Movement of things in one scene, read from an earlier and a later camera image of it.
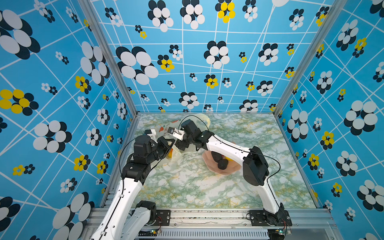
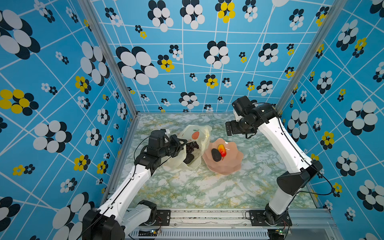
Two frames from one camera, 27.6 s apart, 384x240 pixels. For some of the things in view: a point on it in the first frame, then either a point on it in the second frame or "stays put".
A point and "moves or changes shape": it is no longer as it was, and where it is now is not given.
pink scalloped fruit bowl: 232,166 stays put
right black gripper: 181,144 -> 234,130
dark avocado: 222,164 -> 216,155
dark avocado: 216,156 -> 189,158
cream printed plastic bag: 178,155 moves or changes shape
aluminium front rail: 207,224 stays put
